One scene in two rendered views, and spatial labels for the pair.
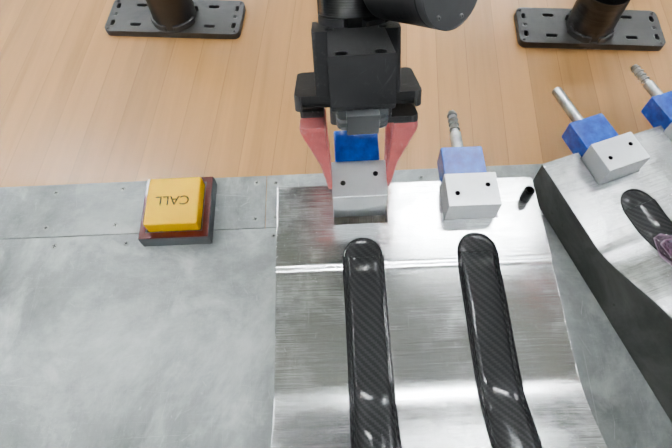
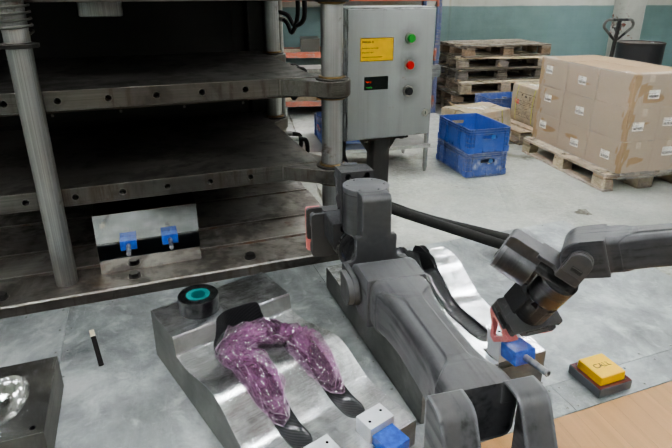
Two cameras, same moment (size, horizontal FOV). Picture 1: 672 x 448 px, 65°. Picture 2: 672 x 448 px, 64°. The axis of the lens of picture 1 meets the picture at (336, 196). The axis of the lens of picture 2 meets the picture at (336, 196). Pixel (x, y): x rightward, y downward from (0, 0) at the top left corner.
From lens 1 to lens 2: 1.10 m
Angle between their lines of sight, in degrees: 96
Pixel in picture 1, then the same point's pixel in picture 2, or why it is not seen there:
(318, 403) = (466, 299)
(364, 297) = (472, 328)
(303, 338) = (485, 312)
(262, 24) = not seen: outside the picture
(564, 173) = (401, 416)
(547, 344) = not seen: hidden behind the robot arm
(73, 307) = (598, 337)
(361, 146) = (516, 345)
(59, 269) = (623, 347)
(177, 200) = (599, 365)
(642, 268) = (351, 371)
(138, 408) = not seen: hidden behind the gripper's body
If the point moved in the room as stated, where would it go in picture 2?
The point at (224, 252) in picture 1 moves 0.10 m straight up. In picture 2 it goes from (557, 370) to (565, 328)
